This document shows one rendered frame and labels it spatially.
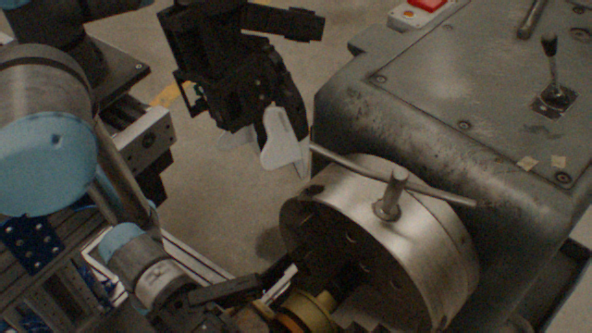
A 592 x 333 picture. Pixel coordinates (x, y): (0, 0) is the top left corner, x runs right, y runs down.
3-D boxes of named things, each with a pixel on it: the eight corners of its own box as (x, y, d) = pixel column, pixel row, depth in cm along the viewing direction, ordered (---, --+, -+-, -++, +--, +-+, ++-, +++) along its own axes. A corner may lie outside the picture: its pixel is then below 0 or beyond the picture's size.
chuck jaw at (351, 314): (375, 265, 77) (442, 310, 70) (375, 284, 81) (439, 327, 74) (328, 314, 72) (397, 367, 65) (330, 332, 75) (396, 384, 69)
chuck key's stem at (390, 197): (390, 215, 71) (411, 167, 62) (388, 228, 70) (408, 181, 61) (376, 211, 72) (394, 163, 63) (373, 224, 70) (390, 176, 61)
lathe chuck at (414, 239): (304, 228, 102) (323, 129, 76) (431, 339, 90) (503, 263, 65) (274, 256, 98) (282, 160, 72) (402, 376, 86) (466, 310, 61)
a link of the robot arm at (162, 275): (179, 275, 82) (170, 249, 76) (197, 291, 80) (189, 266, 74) (141, 305, 78) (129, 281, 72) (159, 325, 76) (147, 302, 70)
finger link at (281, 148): (271, 202, 52) (232, 127, 49) (309, 170, 55) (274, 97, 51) (289, 205, 50) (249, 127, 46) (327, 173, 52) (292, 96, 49)
